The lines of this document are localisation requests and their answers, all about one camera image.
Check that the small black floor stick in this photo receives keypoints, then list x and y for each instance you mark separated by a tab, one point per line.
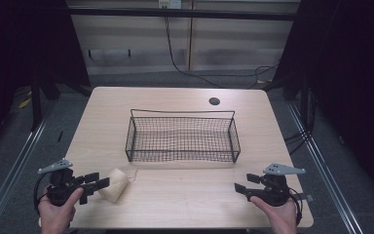
60	136

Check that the white wall socket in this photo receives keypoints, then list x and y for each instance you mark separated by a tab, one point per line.
169	4

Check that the person's left hand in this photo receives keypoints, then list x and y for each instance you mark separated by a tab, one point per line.
56	216

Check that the dark curtain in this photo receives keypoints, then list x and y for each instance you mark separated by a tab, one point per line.
19	58
354	81

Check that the person's right hand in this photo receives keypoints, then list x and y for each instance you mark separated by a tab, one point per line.
280	217

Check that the black stand post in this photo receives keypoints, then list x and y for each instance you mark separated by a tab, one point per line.
35	104

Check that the beige twine spool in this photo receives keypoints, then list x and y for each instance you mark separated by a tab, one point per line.
115	187

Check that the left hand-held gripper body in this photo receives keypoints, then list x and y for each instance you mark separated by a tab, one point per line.
59	189

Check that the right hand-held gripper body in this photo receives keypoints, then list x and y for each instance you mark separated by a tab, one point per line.
274	190

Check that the yellow floor tape strip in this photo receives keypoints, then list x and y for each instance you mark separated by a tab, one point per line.
25	102

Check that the black horizontal frame bar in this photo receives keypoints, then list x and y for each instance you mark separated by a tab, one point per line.
175	13

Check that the metal floor rail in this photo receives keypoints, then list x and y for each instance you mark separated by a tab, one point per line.
9	175
324	169

